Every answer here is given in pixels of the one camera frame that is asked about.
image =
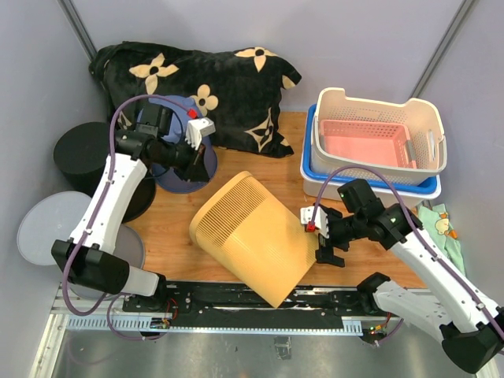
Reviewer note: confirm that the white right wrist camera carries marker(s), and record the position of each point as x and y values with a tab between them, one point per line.
314	219

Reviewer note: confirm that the grey bucket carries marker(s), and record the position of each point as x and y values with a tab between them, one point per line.
43	232

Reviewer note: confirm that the yellow slatted basket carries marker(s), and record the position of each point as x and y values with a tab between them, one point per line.
256	237

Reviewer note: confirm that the green cloth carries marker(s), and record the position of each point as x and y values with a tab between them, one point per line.
436	221

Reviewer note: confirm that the black mounting rail plate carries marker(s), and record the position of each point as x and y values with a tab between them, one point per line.
235	305

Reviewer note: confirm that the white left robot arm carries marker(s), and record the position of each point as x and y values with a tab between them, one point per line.
131	153

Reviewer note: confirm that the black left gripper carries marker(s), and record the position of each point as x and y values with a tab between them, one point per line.
197	171

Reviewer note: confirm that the right aluminium frame rail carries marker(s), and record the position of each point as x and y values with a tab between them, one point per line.
456	24

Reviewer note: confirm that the pink small tray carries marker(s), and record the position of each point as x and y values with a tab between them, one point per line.
377	143

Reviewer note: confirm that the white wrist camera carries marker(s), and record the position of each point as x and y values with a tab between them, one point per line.
197	129
314	219

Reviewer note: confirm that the black large bucket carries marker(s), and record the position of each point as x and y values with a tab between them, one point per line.
80	154

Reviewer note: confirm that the black floral pillow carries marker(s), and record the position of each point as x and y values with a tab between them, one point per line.
239	90

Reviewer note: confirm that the blue bucket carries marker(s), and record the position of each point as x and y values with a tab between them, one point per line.
167	179

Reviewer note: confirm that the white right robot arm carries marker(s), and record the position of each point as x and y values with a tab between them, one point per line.
466	322

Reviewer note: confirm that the blue rimmed white tub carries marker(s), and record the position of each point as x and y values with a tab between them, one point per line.
412	195

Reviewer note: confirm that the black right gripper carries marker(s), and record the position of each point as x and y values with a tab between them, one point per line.
324	253

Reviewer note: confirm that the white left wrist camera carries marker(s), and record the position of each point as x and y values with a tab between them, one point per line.
197	129

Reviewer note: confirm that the beige perforated basket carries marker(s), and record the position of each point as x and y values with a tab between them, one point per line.
421	118

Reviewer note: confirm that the aluminium frame rail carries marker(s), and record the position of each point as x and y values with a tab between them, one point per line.
456	24
72	15

